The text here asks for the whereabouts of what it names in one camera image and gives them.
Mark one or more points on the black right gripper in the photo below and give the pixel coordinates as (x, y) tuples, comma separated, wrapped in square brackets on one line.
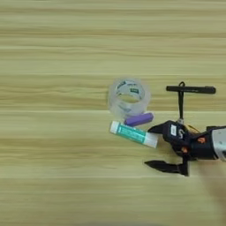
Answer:
[(200, 147)]

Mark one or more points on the green and white glue stick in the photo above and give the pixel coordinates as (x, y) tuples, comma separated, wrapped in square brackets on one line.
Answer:
[(132, 134)]

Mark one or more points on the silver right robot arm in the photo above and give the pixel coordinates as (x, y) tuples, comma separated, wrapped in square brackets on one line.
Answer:
[(220, 144)]

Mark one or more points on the purple rectangular eraser block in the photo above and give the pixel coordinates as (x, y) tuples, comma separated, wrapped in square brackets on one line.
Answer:
[(138, 119)]

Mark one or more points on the clear adhesive tape roll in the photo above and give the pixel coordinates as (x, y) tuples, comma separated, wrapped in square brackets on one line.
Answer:
[(113, 103)]

